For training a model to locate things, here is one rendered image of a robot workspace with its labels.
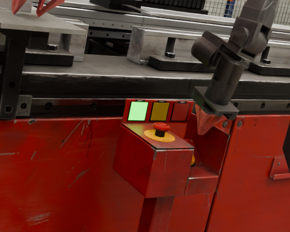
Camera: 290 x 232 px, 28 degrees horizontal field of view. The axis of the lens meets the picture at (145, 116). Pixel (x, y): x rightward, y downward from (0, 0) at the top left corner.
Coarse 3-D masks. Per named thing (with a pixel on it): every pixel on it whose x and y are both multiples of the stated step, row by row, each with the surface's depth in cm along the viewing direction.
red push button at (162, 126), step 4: (156, 124) 130; (160, 124) 130; (164, 124) 130; (156, 128) 129; (160, 128) 129; (164, 128) 129; (168, 128) 130; (156, 132) 130; (160, 132) 130; (164, 132) 130; (160, 136) 130
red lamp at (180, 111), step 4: (176, 104) 141; (180, 104) 142; (184, 104) 143; (188, 104) 143; (176, 108) 142; (180, 108) 143; (184, 108) 143; (188, 108) 144; (176, 112) 142; (180, 112) 143; (184, 112) 144; (172, 116) 142; (176, 116) 143; (180, 116) 143; (184, 116) 144; (172, 120) 142; (176, 120) 143; (180, 120) 144; (184, 120) 144
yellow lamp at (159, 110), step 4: (156, 104) 138; (160, 104) 139; (164, 104) 140; (168, 104) 140; (156, 108) 139; (160, 108) 139; (164, 108) 140; (152, 112) 138; (156, 112) 139; (160, 112) 140; (164, 112) 140; (152, 116) 139; (156, 116) 139; (160, 116) 140; (164, 116) 141; (152, 120) 139; (156, 120) 140; (160, 120) 141; (164, 120) 141
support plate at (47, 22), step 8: (32, 8) 128; (0, 16) 110; (8, 16) 112; (16, 16) 113; (24, 16) 116; (32, 16) 118; (48, 16) 122; (0, 24) 103; (8, 24) 104; (16, 24) 105; (24, 24) 106; (32, 24) 108; (40, 24) 110; (48, 24) 112; (56, 24) 114; (64, 24) 116; (72, 24) 118; (56, 32) 110; (64, 32) 111; (72, 32) 112; (80, 32) 113
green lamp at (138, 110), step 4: (132, 104) 135; (136, 104) 135; (140, 104) 136; (144, 104) 136; (132, 108) 135; (136, 108) 136; (140, 108) 136; (144, 108) 137; (132, 112) 135; (136, 112) 136; (140, 112) 137; (144, 112) 137; (132, 116) 136; (136, 116) 136; (140, 116) 137; (144, 116) 138
